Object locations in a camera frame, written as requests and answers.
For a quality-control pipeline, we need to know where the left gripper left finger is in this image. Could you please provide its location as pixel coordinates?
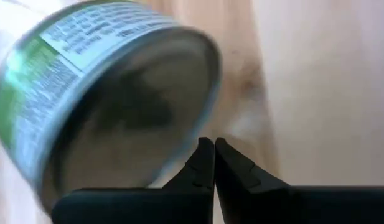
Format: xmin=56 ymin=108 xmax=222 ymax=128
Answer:
xmin=51 ymin=136 xmax=216 ymax=224

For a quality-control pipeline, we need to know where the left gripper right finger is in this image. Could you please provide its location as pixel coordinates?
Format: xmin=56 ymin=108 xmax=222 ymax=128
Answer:
xmin=214 ymin=137 xmax=384 ymax=224

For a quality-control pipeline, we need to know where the green label tuna can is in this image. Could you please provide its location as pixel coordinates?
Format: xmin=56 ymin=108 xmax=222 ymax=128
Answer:
xmin=0 ymin=0 xmax=223 ymax=215

